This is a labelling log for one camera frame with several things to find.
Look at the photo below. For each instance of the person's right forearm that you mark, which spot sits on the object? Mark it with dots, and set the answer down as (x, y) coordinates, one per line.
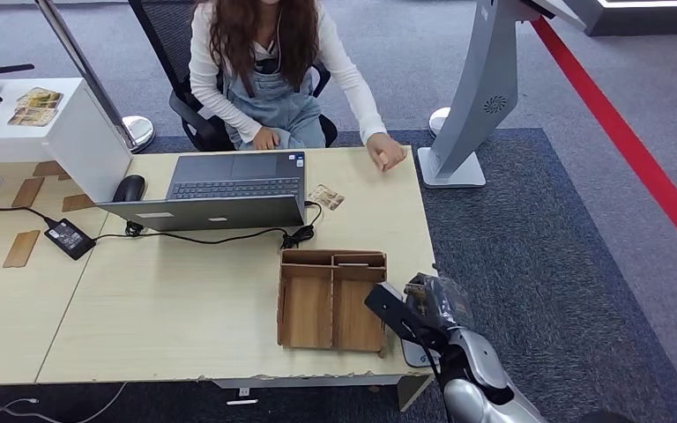
(227, 119)

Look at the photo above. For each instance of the person's right hand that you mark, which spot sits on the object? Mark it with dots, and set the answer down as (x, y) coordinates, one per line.
(266, 139)

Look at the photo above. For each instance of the white stanchion base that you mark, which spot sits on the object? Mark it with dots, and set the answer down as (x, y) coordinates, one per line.
(438, 119)

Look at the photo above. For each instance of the wooden divided tray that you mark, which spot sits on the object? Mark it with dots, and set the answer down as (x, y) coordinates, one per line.
(309, 309)

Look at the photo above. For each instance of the grey kiosk stand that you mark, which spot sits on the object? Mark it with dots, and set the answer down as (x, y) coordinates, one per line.
(478, 87)

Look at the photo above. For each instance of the black power adapter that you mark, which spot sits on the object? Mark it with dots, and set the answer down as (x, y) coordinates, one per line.
(69, 239)

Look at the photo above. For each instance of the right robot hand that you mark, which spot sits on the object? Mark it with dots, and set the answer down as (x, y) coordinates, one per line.
(443, 306)

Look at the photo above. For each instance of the person's left hand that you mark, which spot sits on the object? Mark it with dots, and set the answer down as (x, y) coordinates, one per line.
(386, 153)

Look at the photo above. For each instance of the chrome stanchion post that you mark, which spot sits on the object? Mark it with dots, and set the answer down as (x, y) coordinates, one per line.
(138, 131)

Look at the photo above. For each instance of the white counter box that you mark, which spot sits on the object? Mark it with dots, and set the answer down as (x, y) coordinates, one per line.
(81, 146)

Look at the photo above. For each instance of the black mesh office chair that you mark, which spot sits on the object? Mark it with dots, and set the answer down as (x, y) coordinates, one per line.
(163, 35)

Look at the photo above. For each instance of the person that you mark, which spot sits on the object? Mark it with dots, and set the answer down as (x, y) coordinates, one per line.
(280, 99)

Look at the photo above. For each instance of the person's left forearm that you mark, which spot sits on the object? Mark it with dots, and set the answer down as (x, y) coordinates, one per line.
(365, 105)

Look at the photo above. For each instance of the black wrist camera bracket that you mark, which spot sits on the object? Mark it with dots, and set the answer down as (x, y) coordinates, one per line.
(397, 315)

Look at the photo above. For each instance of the dark display platform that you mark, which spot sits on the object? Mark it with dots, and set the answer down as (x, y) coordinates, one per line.
(654, 20)

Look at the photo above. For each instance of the dark blue rug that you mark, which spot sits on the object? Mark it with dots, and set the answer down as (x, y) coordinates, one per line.
(549, 233)

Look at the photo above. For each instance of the brown patterned card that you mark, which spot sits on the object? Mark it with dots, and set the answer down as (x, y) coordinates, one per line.
(325, 196)

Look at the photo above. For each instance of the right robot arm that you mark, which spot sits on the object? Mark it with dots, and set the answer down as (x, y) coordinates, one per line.
(478, 403)

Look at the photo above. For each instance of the red barrier belt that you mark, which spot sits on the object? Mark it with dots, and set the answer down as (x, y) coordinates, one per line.
(624, 140)

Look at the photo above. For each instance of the grey laptop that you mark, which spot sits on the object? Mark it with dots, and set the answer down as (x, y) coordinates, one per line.
(233, 175)

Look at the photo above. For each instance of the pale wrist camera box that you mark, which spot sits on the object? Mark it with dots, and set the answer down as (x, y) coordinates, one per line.
(394, 287)

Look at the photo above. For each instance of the grey desk support frame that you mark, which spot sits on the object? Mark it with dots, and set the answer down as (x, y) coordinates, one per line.
(292, 383)

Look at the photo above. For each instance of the room key card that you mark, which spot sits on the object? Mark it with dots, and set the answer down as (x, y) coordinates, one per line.
(352, 265)

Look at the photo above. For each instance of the black computer mouse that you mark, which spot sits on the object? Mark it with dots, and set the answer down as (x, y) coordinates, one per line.
(129, 188)

